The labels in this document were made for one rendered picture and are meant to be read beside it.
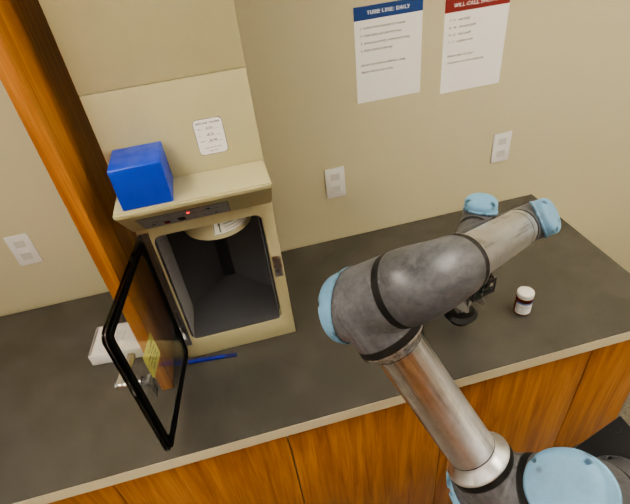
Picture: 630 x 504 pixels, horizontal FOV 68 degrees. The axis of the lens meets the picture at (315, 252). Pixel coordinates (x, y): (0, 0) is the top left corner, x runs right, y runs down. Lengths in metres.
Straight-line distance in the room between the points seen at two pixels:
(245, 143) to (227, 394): 0.66
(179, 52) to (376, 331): 0.63
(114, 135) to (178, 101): 0.15
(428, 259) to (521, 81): 1.23
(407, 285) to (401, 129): 1.06
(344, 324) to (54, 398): 1.01
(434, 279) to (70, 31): 0.75
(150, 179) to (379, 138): 0.89
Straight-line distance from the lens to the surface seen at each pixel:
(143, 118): 1.02
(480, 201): 1.11
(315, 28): 1.45
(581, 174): 2.18
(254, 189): 0.96
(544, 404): 1.69
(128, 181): 0.96
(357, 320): 0.69
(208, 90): 1.00
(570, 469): 0.85
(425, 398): 0.78
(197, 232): 1.19
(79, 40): 1.00
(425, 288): 0.63
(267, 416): 1.25
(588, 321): 1.53
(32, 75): 1.00
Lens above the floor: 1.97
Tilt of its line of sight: 38 degrees down
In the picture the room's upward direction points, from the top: 8 degrees counter-clockwise
